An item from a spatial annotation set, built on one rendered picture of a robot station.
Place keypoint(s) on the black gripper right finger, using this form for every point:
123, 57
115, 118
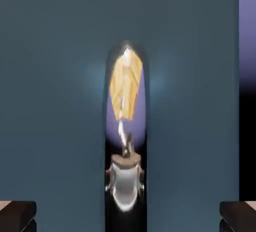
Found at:
238, 216

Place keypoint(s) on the blue-grey cabinet door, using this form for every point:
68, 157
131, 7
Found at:
50, 96

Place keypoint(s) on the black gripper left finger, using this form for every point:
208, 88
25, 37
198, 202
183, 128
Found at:
18, 216

